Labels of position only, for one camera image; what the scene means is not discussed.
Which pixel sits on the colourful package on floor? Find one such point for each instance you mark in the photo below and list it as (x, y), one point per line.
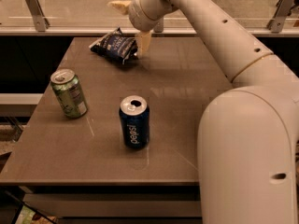
(26, 215)

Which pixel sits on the metal railing bracket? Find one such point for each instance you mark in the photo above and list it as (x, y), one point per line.
(159, 27)
(284, 9)
(40, 21)

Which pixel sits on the green soda can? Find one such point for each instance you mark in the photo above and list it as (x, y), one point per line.
(68, 91)

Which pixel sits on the middle metal railing bracket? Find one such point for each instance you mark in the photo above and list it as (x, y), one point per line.
(159, 27)

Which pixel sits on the blue Pepsi can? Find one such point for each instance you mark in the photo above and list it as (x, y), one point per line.
(134, 115)

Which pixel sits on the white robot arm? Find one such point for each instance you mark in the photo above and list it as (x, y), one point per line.
(248, 135)

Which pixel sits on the glass railing panel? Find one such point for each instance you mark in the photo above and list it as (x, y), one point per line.
(97, 14)

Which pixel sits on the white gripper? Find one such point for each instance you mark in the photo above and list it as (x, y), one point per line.
(135, 13)

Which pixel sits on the right metal railing bracket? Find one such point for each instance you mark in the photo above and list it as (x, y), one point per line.
(284, 9)

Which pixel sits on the left metal railing bracket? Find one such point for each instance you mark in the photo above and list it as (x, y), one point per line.
(40, 21)

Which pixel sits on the blue chip bag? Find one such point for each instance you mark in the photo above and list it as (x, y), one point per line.
(115, 46)

